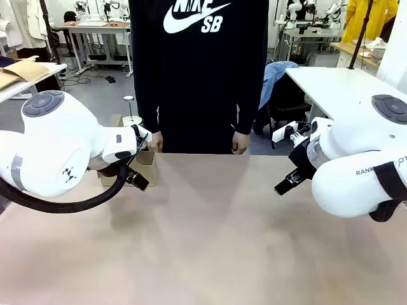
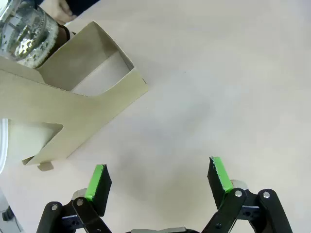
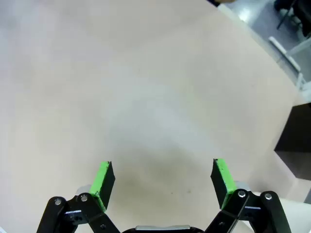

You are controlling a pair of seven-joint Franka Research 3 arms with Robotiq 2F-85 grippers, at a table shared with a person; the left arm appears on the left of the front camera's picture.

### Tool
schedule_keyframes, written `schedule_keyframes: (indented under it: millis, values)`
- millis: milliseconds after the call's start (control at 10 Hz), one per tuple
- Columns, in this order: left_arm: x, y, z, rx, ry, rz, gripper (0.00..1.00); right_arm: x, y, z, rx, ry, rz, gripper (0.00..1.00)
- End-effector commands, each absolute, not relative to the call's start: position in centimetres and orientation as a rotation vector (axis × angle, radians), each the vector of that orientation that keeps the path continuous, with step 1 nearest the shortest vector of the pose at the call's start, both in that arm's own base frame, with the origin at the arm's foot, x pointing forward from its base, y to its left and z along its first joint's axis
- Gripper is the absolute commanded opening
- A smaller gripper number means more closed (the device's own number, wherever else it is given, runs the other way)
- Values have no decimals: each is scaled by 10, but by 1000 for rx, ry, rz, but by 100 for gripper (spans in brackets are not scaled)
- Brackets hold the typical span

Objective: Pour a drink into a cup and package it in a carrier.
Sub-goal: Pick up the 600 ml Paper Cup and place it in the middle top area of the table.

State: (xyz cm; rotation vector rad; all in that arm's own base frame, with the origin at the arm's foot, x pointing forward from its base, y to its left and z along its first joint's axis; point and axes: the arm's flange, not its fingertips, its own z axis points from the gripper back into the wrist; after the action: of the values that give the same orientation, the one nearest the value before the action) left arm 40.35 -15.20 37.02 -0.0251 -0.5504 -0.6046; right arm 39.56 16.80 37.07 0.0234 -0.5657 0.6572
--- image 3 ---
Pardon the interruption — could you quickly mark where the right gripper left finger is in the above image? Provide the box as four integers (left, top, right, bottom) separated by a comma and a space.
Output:
36, 161, 120, 233

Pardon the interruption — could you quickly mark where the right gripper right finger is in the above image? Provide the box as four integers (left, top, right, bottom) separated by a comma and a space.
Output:
203, 158, 292, 233

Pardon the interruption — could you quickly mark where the black open box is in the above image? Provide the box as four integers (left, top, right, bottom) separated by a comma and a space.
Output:
274, 102, 311, 182

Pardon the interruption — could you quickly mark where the black office chair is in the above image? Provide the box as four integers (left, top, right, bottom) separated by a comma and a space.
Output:
274, 0, 311, 37

